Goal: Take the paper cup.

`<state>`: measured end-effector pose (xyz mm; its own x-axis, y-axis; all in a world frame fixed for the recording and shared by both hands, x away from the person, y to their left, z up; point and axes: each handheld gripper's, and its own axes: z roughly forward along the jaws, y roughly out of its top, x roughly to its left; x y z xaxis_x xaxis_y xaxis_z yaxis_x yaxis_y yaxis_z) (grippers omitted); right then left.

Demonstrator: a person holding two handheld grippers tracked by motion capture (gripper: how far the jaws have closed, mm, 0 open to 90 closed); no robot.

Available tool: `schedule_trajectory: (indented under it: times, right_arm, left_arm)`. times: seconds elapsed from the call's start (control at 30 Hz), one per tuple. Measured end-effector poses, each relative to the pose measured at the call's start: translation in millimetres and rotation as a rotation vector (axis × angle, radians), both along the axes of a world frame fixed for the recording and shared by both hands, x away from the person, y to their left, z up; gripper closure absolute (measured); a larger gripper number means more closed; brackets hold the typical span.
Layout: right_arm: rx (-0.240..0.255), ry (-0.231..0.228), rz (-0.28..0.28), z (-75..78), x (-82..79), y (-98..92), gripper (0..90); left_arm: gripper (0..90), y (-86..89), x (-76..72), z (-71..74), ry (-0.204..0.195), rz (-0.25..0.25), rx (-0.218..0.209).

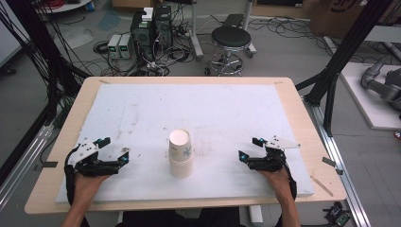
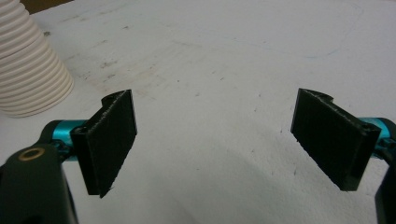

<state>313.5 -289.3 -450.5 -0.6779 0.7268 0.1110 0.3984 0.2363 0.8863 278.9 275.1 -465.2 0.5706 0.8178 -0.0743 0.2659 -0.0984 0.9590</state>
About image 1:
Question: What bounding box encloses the brown cardboard box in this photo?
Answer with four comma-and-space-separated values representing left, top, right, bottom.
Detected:
309, 0, 401, 40

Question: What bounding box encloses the small white box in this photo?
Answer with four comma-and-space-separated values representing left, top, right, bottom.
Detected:
141, 7, 155, 23

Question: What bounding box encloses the aluminium floor rail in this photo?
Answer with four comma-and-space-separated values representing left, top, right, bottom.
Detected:
0, 123, 55, 211
302, 96, 373, 227

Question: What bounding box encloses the person's dark clothing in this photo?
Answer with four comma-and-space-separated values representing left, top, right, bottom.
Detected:
115, 207, 248, 227

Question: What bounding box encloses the black round stool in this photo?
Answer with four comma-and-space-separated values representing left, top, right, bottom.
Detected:
204, 26, 253, 77

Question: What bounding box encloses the white round table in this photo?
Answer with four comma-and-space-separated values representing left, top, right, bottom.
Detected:
35, 0, 95, 14

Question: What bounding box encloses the stack of paper cups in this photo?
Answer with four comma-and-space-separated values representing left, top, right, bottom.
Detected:
167, 128, 195, 180

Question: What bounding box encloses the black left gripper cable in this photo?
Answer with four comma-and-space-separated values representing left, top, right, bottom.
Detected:
63, 144, 83, 206

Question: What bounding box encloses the black metal frame post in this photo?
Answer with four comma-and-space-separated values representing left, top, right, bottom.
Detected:
295, 0, 395, 137
5, 0, 88, 129

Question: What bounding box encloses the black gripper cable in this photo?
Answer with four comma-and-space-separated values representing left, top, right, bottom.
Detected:
283, 157, 298, 201
63, 144, 83, 206

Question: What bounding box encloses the person's right hand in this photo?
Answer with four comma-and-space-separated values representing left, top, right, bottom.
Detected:
257, 167, 293, 201

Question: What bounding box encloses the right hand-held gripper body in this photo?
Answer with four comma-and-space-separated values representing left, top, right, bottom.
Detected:
246, 135, 302, 173

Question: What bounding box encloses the white foam mat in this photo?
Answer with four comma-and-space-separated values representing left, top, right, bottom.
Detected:
55, 82, 316, 203

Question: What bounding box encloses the black tape strip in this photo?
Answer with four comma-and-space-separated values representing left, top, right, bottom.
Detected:
33, 161, 60, 172

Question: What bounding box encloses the thin wooden stick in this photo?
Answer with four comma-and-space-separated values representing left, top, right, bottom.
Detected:
309, 174, 335, 198

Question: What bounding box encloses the white table leg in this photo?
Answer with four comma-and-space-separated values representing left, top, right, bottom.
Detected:
248, 204, 265, 226

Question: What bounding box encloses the grey bench power supply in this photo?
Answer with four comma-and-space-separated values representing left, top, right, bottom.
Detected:
118, 33, 133, 60
107, 33, 123, 60

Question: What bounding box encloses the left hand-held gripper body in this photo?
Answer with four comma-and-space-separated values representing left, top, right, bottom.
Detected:
64, 138, 123, 178

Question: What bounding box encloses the white floor platform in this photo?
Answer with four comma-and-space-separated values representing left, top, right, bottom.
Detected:
340, 61, 401, 131

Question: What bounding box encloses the tangle of floor cables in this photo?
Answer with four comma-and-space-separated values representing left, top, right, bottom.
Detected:
92, 39, 194, 78

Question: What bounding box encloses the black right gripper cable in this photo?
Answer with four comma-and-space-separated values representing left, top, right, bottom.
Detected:
283, 157, 298, 201

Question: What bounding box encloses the person's left hand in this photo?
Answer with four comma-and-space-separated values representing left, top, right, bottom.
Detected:
74, 171, 111, 204

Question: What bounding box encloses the green circuit board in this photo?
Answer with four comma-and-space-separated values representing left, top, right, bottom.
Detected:
323, 201, 352, 227

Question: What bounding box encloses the black computer tower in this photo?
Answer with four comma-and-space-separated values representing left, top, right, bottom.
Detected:
130, 10, 156, 61
153, 5, 174, 49

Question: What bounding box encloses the grey tape strip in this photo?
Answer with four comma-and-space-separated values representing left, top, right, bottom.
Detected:
322, 156, 344, 176

